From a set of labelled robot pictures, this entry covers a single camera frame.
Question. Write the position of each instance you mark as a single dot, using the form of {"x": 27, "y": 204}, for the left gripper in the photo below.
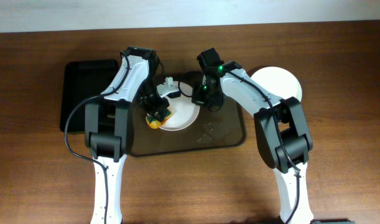
{"x": 157, "y": 107}

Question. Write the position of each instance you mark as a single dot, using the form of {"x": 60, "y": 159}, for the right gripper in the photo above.
{"x": 212, "y": 101}

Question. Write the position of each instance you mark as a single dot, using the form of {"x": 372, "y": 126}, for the yellow green sponge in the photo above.
{"x": 153, "y": 123}

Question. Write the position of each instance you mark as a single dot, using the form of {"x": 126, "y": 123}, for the pink white plate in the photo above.
{"x": 184, "y": 112}

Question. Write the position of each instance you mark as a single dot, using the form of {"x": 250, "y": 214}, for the light green plate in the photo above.
{"x": 279, "y": 82}

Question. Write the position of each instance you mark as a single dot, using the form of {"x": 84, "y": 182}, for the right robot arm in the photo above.
{"x": 282, "y": 133}

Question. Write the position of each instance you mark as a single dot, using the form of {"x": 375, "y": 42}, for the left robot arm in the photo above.
{"x": 109, "y": 127}

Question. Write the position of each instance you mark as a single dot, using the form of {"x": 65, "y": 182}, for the brown serving tray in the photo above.
{"x": 222, "y": 128}

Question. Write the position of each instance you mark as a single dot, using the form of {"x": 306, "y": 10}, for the black plastic tray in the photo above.
{"x": 83, "y": 79}

